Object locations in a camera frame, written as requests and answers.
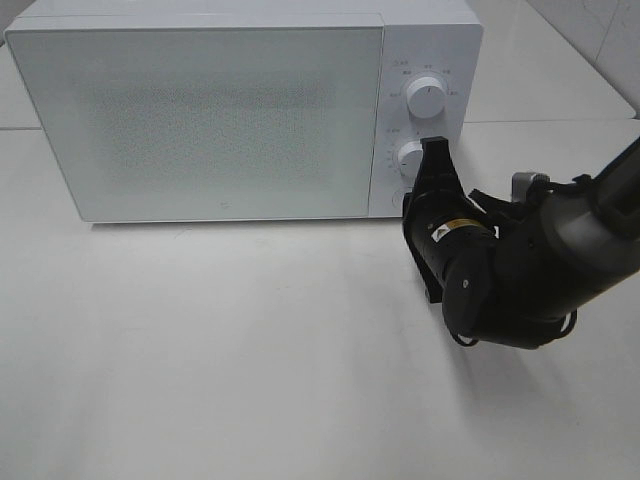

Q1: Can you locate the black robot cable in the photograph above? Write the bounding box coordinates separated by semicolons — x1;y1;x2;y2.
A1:
449;309;581;347

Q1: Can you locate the white round knob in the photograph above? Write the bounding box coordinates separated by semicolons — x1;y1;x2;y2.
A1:
406;75;447;119
397;141;424;178

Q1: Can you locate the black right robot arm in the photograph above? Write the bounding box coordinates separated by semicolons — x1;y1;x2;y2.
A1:
402;137;639;349

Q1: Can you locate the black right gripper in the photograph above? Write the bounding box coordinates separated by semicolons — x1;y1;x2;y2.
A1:
399;135;496;304

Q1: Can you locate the white microwave door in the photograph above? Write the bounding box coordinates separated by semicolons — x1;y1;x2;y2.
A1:
8;28;382;223

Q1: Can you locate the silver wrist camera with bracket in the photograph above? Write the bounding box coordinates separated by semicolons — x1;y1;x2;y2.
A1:
511;171;550;203

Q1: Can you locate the round white door button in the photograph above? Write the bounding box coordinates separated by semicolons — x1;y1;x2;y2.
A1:
392;188;412;214

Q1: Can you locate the white microwave oven body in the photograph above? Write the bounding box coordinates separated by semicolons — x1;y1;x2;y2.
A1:
4;1;483;219

